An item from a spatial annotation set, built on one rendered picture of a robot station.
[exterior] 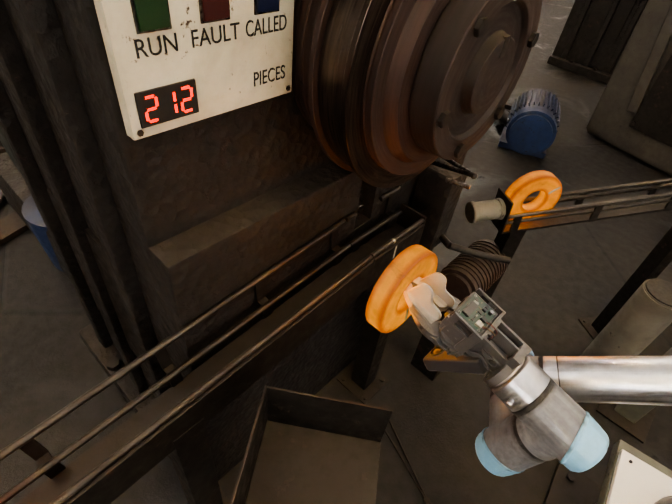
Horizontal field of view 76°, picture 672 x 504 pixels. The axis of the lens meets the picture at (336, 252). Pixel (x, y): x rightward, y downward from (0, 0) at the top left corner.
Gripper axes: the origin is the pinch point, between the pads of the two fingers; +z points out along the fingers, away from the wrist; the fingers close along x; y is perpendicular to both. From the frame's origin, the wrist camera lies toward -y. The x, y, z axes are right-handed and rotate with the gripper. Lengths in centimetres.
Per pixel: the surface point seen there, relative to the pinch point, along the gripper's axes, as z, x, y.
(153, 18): 35.6, 21.2, 27.1
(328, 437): -9.4, 19.2, -21.2
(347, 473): -15.5, 21.0, -20.0
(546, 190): -4, -65, -11
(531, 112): 38, -217, -70
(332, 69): 25.3, 1.7, 22.9
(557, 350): -49, -92, -76
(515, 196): 0, -58, -14
